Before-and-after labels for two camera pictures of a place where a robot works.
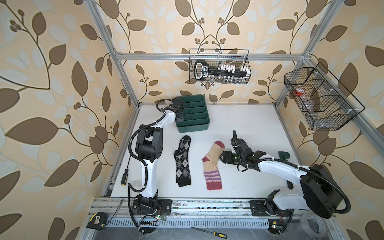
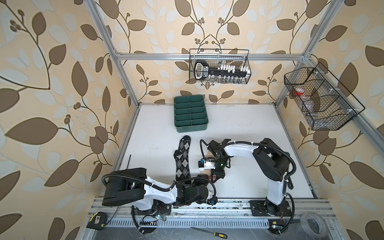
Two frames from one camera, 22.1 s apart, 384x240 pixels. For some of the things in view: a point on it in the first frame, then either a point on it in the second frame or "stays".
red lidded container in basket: (299, 91) stays
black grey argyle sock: (181, 157) stays
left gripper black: (177, 106) -> (208, 196)
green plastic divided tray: (196, 117) stays
